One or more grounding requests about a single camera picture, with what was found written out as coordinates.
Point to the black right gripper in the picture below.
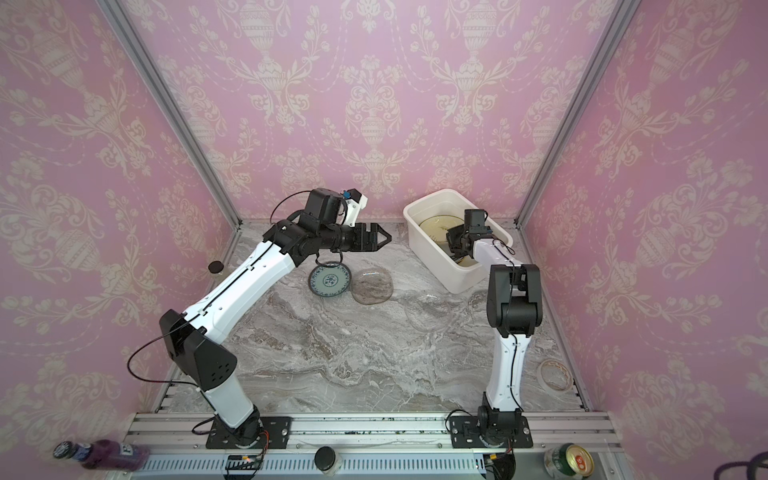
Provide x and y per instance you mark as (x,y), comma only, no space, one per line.
(463,240)

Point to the white plastic bin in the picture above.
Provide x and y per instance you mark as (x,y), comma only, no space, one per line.
(453,276)

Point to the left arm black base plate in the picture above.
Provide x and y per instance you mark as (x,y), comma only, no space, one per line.
(271,432)

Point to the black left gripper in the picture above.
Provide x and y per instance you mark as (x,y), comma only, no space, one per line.
(367,240)

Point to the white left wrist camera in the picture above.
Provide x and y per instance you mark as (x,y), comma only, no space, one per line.
(355,202)

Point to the aluminium rail frame front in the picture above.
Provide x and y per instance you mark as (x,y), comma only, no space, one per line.
(372,446)

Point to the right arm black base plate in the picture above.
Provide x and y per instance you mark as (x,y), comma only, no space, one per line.
(466,432)

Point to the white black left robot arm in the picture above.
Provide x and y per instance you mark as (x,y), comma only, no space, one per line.
(195,338)

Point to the teal blue floral plate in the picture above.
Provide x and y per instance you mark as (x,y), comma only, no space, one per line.
(330,281)

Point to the clear glass oval plate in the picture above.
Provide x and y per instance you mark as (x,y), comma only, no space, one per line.
(372,286)

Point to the purple drink bottle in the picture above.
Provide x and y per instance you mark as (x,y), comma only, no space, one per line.
(103,454)

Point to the glass jar with black lid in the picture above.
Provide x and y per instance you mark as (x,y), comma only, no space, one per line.
(216,267)

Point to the cream plate with painted willow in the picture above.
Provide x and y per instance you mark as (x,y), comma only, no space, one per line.
(437,228)

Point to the black round knob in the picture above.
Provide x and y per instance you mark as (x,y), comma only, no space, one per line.
(327,460)

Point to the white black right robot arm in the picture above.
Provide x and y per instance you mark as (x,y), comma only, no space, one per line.
(514,311)

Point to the green beer can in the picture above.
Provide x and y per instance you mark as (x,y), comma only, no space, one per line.
(569,461)

